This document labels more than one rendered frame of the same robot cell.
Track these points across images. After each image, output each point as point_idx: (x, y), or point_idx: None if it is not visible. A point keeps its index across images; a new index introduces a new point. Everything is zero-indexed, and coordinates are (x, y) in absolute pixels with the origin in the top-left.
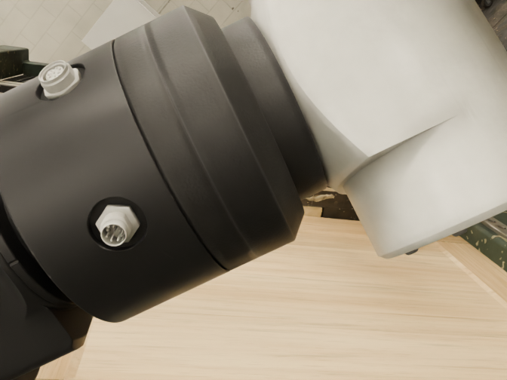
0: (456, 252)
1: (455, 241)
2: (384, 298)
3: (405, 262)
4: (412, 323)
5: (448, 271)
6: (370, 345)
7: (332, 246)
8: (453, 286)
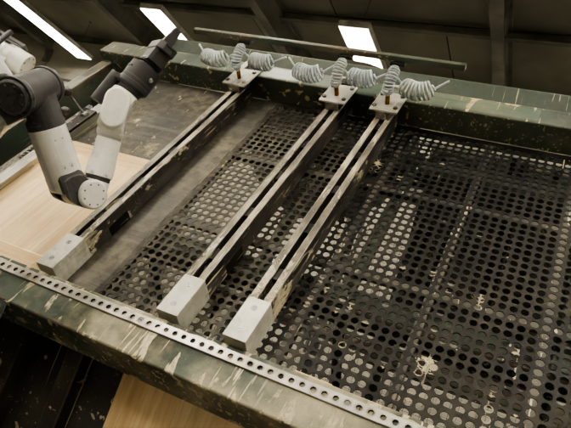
0: (29, 256)
1: (33, 265)
2: (37, 211)
3: (43, 232)
4: (25, 210)
5: (26, 242)
6: (30, 195)
7: (73, 216)
8: (21, 234)
